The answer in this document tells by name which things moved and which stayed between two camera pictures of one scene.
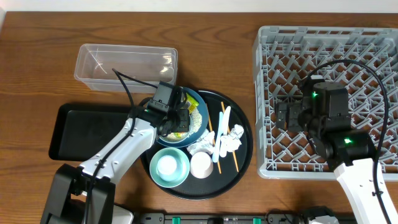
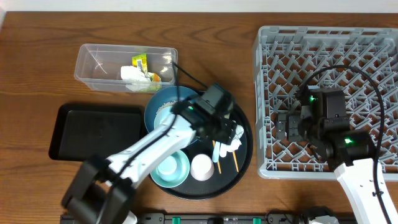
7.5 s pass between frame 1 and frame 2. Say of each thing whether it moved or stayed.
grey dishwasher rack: stayed
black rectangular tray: stayed
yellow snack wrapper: moved
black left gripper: moved
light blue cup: stayed
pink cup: stayed
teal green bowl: stayed
